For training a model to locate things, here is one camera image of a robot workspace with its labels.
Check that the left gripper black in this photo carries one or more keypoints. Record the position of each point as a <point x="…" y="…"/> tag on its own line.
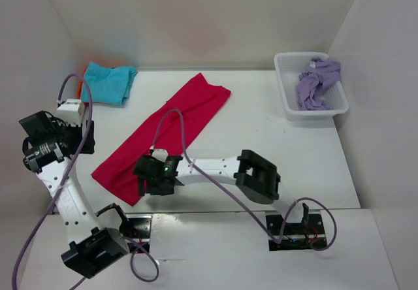
<point x="78" y="129"/>

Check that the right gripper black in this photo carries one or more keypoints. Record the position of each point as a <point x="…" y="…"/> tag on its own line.
<point x="163" y="191"/>

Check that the orange t shirt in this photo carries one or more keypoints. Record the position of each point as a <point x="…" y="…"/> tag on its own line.
<point x="80" y="85"/>

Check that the magenta t shirt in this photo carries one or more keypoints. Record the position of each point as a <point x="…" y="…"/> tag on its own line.
<point x="197" y="100"/>

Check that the cyan t shirt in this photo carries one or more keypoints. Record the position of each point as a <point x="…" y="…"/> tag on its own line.
<point x="110" y="86"/>

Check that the lavender t shirt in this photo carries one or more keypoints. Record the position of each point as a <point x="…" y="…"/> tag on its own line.
<point x="318" y="78"/>

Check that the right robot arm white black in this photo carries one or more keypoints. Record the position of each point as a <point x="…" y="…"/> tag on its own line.
<point x="257" y="178"/>

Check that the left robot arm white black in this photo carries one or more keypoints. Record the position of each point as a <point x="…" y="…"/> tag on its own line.
<point x="93" y="245"/>

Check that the white plastic basket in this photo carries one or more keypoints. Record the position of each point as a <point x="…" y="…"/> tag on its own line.
<point x="288" y="66"/>

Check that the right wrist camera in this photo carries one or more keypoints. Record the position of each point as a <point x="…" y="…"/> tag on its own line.
<point x="159" y="154"/>

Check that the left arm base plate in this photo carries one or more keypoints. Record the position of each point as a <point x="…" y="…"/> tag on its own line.
<point x="139" y="229"/>

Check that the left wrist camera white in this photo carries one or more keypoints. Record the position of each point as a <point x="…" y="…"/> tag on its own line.
<point x="71" y="111"/>

